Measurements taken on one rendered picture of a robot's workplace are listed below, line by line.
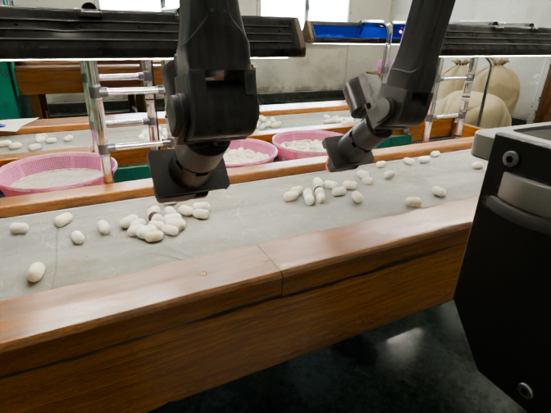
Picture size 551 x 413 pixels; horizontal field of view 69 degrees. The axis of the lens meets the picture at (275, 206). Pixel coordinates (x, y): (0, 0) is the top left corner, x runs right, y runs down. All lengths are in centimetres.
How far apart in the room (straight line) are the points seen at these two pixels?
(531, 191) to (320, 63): 663
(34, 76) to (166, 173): 294
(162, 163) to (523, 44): 104
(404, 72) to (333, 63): 630
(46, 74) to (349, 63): 495
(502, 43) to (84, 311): 113
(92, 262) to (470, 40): 98
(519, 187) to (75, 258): 64
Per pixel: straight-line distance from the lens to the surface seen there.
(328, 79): 697
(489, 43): 122
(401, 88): 70
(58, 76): 346
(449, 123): 190
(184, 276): 60
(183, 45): 41
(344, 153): 81
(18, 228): 86
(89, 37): 74
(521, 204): 26
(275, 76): 648
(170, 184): 55
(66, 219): 85
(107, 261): 71
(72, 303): 59
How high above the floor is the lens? 110
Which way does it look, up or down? 24 degrees down
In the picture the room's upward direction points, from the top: 2 degrees clockwise
